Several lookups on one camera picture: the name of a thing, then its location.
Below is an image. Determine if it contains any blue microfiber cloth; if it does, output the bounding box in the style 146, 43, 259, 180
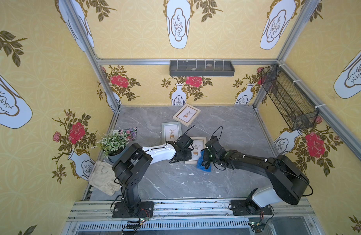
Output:
197, 157, 211, 172

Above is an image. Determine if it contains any beige picture frame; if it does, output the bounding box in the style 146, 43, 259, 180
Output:
184, 137, 207, 165
173, 104, 201, 126

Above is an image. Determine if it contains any grey-green picture frame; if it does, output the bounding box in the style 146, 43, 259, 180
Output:
161, 121, 182, 144

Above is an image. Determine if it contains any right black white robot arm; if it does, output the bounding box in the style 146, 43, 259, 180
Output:
202, 146, 309, 210

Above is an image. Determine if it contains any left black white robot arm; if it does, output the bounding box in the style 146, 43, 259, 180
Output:
112, 134, 194, 213

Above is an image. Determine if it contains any floral patterned box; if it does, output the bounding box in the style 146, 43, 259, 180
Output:
112, 127, 137, 142

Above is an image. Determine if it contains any potted green plant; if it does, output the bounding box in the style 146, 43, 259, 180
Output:
96, 130, 129, 163

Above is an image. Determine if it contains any beige work glove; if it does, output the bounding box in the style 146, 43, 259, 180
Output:
89, 161, 121, 196

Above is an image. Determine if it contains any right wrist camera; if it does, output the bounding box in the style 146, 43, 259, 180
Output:
206, 136, 224, 152

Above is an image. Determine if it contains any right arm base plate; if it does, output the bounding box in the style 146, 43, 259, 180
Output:
228, 199, 274, 216

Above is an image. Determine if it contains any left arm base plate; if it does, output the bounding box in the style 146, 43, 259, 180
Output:
112, 201, 154, 218

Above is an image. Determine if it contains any grey wall shelf tray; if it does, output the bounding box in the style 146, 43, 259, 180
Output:
169, 59, 235, 77

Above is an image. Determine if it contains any black wire mesh basket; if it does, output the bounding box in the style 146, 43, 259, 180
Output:
259, 65, 319, 130

